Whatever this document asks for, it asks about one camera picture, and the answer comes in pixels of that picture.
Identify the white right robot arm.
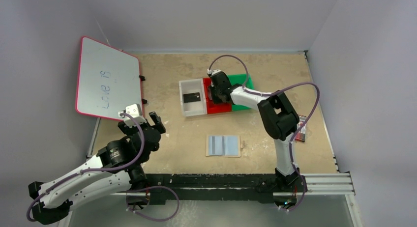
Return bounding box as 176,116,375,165
208,69,306,191

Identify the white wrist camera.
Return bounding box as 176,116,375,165
118,104,147,128
207,69,223,78

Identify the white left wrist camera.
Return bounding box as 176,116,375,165
118,104,147,128

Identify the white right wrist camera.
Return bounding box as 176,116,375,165
207,69,223,78

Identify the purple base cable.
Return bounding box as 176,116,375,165
125,185,180,221
277,183,309,213

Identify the beige leather card holder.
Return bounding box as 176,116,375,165
206,135,242,157

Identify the black credit card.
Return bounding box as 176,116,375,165
182,92,201,103

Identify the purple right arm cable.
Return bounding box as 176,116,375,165
208,55,321,187

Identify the pack of coloured markers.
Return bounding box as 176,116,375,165
294,114,307,142

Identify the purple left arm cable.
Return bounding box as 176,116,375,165
26,112,146,222

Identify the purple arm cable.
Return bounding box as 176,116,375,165
26,112,146,222
208,55,321,187

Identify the white plastic bin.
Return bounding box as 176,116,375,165
179,78,208,117

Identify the green plastic bin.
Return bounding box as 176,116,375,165
228,74,259,112

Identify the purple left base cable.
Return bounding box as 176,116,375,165
125,185,180,221

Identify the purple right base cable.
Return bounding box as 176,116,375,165
277,183,309,213

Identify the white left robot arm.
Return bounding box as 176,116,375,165
26,112,166,225

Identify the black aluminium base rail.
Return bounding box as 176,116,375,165
66,172,356,207

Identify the pink framed whiteboard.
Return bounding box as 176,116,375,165
75,36,144,120

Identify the red plastic bin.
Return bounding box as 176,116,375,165
203,77,232,114

